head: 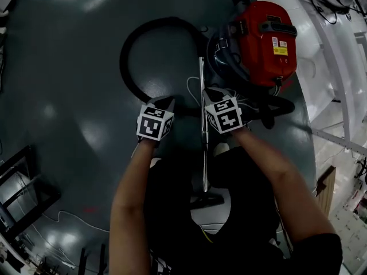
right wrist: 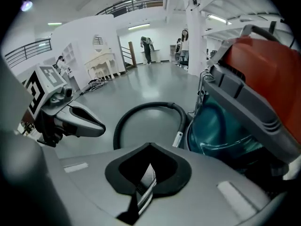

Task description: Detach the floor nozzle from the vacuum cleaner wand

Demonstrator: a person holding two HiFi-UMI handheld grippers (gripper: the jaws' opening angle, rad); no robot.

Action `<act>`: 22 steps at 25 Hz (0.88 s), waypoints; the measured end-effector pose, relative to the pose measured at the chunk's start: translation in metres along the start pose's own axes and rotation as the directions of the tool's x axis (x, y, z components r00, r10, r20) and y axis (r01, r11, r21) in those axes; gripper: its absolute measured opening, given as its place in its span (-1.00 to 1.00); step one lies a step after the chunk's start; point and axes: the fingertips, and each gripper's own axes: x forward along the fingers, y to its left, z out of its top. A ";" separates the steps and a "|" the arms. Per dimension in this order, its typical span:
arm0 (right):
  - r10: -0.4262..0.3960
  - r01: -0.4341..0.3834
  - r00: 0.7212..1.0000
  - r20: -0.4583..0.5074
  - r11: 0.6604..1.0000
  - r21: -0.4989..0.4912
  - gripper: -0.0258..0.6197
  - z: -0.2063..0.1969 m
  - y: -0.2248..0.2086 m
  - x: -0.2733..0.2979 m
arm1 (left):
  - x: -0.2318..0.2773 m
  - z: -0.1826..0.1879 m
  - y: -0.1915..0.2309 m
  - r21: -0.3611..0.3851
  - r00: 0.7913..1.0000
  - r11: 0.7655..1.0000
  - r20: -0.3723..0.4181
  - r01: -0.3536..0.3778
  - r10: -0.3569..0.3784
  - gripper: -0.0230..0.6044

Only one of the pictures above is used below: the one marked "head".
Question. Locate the white perforated steel beam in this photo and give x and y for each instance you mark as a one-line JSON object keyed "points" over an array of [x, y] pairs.
{"points": [[335, 139]]}

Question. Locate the metal vacuum wand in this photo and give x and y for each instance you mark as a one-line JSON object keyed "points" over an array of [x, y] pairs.
{"points": [[205, 159]]}

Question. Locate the person's black clothing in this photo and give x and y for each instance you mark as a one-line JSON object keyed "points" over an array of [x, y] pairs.
{"points": [[238, 239]]}

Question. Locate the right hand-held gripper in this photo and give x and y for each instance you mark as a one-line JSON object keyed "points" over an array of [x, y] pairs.
{"points": [[228, 122]]}

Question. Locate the wooden slatted board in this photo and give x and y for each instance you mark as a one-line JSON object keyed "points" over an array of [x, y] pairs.
{"points": [[327, 190]]}

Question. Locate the person's left forearm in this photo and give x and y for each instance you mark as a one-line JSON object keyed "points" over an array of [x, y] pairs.
{"points": [[129, 205]]}

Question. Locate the person's right forearm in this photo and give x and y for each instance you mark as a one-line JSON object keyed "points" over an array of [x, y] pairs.
{"points": [[281, 176]]}

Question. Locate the white table with black legs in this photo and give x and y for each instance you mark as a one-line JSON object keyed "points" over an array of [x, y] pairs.
{"points": [[17, 193]]}

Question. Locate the red vacuum cleaner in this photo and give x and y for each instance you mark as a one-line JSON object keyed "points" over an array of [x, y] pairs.
{"points": [[266, 39]]}

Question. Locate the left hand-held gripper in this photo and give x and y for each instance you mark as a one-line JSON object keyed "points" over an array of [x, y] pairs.
{"points": [[149, 126]]}

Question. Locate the person's right white shoe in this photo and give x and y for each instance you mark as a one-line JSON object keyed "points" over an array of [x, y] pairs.
{"points": [[220, 149]]}

